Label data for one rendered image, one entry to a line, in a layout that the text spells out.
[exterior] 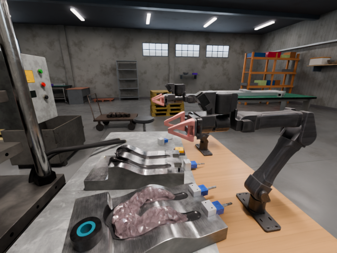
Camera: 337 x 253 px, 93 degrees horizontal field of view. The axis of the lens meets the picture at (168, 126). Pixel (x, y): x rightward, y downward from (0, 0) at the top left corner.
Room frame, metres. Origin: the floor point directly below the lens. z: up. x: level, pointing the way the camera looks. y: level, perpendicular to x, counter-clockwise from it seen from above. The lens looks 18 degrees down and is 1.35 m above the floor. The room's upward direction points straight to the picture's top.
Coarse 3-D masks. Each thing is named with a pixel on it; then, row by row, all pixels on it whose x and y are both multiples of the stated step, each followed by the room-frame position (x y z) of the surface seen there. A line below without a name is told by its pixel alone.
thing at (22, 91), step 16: (0, 0) 0.75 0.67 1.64; (0, 16) 0.74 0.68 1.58; (0, 32) 0.74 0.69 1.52; (16, 48) 0.76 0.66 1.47; (16, 64) 0.75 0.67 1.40; (16, 80) 0.74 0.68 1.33; (16, 96) 0.74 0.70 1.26; (32, 112) 0.76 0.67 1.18; (32, 128) 0.74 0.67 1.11; (32, 144) 0.74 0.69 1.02; (48, 176) 0.74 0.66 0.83
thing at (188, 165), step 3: (186, 159) 0.89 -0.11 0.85; (186, 162) 0.85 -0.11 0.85; (189, 162) 0.85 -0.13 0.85; (192, 162) 0.87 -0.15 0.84; (195, 162) 0.87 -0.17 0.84; (183, 165) 0.89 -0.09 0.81; (186, 165) 0.84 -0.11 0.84; (189, 165) 0.84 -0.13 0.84; (192, 165) 0.85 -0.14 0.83; (195, 165) 0.85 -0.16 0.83; (186, 168) 0.84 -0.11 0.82; (189, 168) 0.84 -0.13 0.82
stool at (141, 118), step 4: (140, 116) 2.75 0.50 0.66; (144, 116) 2.75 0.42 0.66; (148, 116) 2.75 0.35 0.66; (136, 120) 2.52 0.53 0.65; (140, 120) 2.49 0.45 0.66; (144, 120) 2.49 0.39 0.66; (148, 120) 2.52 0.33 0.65; (152, 120) 2.56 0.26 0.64; (144, 124) 2.63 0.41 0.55; (144, 128) 2.63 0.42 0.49
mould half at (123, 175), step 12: (108, 156) 0.91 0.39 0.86; (132, 156) 0.81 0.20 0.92; (96, 168) 0.78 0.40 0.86; (108, 168) 0.67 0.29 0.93; (120, 168) 0.67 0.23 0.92; (132, 168) 0.70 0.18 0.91; (168, 168) 0.73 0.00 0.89; (180, 168) 0.73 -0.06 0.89; (84, 180) 0.67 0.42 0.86; (96, 180) 0.67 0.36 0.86; (108, 180) 0.67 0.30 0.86; (120, 180) 0.67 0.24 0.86; (132, 180) 0.68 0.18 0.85; (144, 180) 0.68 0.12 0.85; (156, 180) 0.68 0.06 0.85; (168, 180) 0.69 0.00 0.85; (180, 180) 0.69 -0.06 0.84
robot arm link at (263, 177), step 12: (288, 132) 0.57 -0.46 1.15; (276, 144) 0.58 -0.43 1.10; (288, 144) 0.54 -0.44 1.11; (300, 144) 0.53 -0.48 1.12; (276, 156) 0.54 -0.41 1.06; (288, 156) 0.53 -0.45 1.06; (264, 168) 0.54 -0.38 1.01; (276, 168) 0.53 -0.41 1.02; (252, 180) 0.55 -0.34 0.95; (264, 180) 0.52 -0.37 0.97; (252, 192) 0.52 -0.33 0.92
